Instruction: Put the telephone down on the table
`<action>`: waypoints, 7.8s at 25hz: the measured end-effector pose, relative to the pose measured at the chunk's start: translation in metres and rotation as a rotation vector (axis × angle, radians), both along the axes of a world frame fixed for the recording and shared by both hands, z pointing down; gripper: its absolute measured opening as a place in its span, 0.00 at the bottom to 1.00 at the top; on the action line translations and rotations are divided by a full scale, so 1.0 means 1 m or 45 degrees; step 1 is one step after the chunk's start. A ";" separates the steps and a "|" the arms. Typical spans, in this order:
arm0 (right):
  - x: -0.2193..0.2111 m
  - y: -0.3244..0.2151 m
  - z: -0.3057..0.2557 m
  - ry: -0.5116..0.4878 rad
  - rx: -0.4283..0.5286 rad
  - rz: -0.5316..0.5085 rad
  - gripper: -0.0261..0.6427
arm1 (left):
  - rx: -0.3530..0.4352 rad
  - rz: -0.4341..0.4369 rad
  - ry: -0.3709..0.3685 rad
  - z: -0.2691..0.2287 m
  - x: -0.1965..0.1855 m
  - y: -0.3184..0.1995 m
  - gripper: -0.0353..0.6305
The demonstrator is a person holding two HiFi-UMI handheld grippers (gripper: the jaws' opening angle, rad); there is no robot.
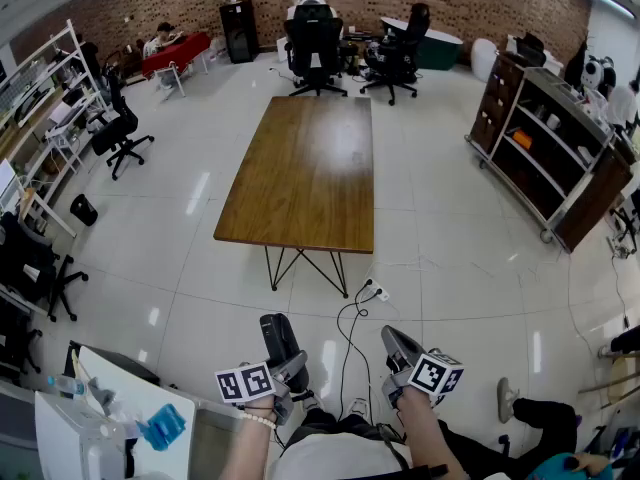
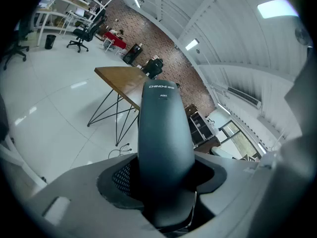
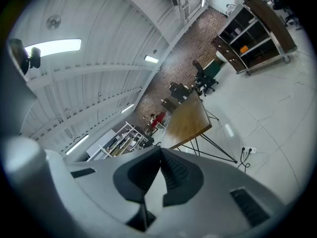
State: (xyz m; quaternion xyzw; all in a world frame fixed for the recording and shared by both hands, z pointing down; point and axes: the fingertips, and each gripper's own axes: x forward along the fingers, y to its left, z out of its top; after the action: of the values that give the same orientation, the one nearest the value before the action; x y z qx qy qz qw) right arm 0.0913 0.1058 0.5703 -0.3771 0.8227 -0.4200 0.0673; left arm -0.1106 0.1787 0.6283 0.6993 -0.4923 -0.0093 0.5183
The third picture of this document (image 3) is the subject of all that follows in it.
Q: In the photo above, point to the white metal shelf rack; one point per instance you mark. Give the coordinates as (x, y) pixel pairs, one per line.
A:
(116, 142)

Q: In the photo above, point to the white rounded seat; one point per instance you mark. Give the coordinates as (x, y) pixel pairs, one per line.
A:
(220, 55)

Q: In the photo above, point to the dark wooden shelf unit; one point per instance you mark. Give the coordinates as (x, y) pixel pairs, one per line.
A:
(270, 21)

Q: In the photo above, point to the orange box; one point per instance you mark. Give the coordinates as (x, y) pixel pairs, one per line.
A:
(244, 49)

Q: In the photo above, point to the round ceiling fan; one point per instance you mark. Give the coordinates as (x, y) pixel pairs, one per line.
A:
(53, 22)

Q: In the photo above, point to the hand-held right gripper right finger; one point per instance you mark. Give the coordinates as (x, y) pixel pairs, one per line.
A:
(183, 182)

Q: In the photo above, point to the white power strip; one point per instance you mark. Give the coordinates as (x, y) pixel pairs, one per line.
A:
(248, 149)

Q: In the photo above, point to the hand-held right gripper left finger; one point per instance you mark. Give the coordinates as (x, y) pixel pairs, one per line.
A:
(135, 177)

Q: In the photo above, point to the red table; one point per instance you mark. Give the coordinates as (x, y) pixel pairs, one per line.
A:
(159, 119)

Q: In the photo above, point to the black office chair with headrest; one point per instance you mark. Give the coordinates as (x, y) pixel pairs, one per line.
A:
(204, 79)

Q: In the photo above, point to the black head-worn camera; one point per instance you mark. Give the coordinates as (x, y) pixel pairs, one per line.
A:
(27, 58)

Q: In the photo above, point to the wooden table with black legs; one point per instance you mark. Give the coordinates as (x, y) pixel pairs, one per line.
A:
(188, 118)

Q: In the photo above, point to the black cabinet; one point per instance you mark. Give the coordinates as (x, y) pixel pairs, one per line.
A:
(169, 104)

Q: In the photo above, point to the white cup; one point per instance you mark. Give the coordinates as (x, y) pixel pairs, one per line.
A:
(237, 31)

